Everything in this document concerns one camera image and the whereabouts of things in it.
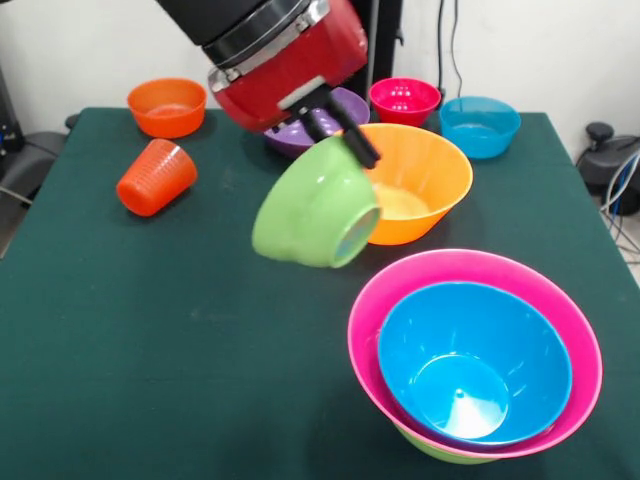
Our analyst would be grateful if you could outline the blue and white cables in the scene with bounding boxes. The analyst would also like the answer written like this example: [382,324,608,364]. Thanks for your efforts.
[599,149,640,261]

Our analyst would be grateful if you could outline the large pink bowl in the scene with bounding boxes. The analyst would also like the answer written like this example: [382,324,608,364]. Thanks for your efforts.
[347,248,604,460]

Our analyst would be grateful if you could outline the small blue bowl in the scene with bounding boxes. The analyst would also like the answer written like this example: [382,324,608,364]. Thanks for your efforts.
[439,96,522,160]

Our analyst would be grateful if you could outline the small green bowl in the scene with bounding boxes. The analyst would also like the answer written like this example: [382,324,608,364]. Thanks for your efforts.
[251,134,383,270]

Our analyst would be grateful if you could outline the dark green tablecloth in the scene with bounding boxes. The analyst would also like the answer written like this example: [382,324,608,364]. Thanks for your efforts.
[0,107,640,480]

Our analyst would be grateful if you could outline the black electronics box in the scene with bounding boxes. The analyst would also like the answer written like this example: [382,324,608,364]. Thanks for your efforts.
[0,67,25,151]

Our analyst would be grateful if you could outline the orange-red plastic cup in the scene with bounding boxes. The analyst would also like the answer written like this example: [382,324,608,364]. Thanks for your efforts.
[116,138,199,218]

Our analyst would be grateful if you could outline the large orange bowl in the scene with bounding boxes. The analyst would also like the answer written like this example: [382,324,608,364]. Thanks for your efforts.
[349,123,474,246]

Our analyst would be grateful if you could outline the small orange bowl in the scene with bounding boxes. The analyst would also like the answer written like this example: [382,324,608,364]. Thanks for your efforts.
[126,77,208,140]

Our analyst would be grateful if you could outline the large blue bowl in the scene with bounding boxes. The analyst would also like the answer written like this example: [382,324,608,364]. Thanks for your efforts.
[377,282,574,446]

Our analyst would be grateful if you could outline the small crimson bowl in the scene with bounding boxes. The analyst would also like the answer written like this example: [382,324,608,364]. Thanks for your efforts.
[368,77,443,126]

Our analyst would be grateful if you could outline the black wall cable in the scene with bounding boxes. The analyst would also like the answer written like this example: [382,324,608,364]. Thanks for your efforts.
[437,0,484,115]

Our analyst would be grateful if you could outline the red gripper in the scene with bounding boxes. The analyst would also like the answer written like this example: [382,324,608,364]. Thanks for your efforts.
[207,0,383,169]

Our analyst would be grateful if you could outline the purple bowl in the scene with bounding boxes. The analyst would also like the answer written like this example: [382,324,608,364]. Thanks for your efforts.
[263,87,371,160]

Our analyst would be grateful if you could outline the medium green bowl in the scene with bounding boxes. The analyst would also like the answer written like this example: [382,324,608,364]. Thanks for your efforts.
[393,422,497,466]

